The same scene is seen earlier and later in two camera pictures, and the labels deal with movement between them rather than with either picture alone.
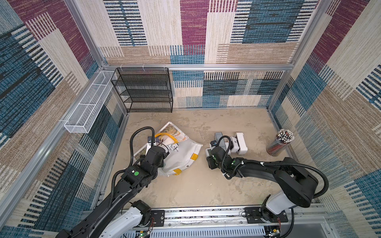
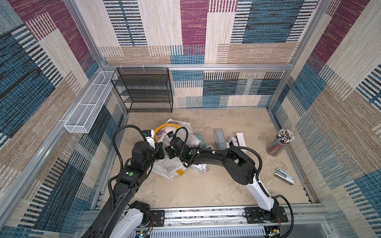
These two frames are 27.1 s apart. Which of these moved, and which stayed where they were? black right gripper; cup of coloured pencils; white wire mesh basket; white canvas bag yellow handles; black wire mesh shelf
Moved: black right gripper; white canvas bag yellow handles
Stayed: cup of coloured pencils; white wire mesh basket; black wire mesh shelf
